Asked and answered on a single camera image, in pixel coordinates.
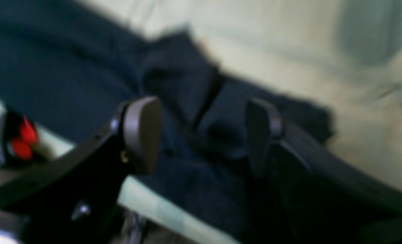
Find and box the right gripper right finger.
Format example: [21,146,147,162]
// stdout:
[245,98,402,244]

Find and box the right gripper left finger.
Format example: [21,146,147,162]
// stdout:
[0,96,162,244]

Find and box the black T-shirt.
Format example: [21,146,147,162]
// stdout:
[0,0,332,244]

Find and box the blue orange bar clamp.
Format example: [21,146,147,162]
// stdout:
[0,110,47,169]

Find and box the light green table cloth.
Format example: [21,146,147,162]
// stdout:
[0,0,402,244]

